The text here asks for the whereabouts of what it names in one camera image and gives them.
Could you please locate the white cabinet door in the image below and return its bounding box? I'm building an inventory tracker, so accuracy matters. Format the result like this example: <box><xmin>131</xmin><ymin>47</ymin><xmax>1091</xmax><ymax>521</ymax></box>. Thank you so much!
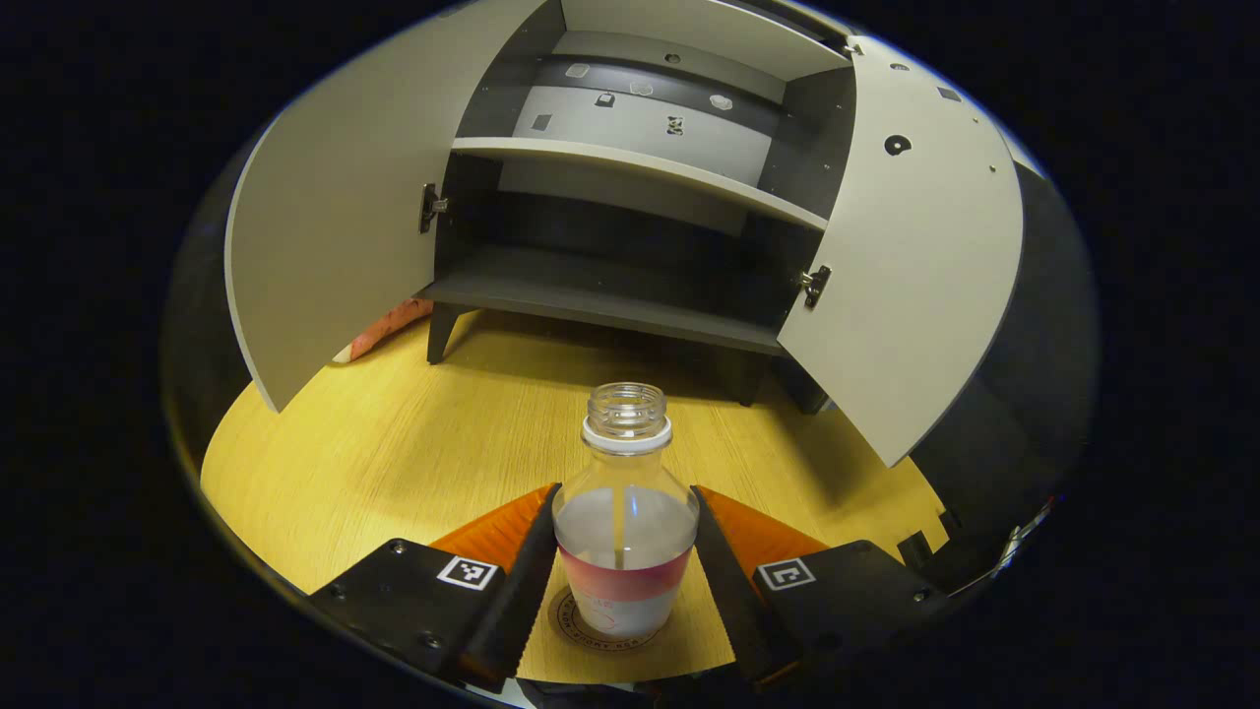
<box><xmin>778</xmin><ymin>37</ymin><xmax>1025</xmax><ymax>468</ymax></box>
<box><xmin>224</xmin><ymin>0</ymin><xmax>552</xmax><ymax>413</ymax></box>

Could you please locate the clear bottle with red label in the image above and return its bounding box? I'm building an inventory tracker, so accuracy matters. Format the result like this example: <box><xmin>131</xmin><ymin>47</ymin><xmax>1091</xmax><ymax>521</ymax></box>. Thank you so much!
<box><xmin>551</xmin><ymin>382</ymin><xmax>701</xmax><ymax>639</ymax></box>

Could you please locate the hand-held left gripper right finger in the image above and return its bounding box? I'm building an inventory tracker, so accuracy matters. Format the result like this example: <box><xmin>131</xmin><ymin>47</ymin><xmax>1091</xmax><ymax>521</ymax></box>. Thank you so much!
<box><xmin>689</xmin><ymin>484</ymin><xmax>951</xmax><ymax>690</ymax></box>

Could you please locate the red printed packet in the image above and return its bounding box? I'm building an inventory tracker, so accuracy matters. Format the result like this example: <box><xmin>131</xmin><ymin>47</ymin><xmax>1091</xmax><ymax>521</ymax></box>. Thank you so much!
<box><xmin>346</xmin><ymin>298</ymin><xmax>435</xmax><ymax>362</ymax></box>

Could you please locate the white cabinet shelf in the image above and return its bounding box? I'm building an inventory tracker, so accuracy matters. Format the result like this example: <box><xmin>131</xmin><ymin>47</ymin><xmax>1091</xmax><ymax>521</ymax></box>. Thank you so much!
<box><xmin>451</xmin><ymin>136</ymin><xmax>830</xmax><ymax>232</ymax></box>
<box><xmin>556</xmin><ymin>0</ymin><xmax>852</xmax><ymax>80</ymax></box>

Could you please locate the black backdrop cloth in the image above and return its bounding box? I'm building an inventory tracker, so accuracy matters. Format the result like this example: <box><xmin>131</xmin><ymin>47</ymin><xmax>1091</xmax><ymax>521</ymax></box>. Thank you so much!
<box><xmin>160</xmin><ymin>128</ymin><xmax>1101</xmax><ymax>597</ymax></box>

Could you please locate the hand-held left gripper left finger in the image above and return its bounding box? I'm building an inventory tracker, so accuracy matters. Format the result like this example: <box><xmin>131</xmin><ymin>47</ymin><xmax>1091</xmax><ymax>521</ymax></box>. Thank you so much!
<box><xmin>308</xmin><ymin>483</ymin><xmax>564</xmax><ymax>692</ymax></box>

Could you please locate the round brown coaster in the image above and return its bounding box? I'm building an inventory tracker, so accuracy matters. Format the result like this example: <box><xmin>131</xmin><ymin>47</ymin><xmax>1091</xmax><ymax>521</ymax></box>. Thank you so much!
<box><xmin>547</xmin><ymin>583</ymin><xmax>672</xmax><ymax>654</ymax></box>

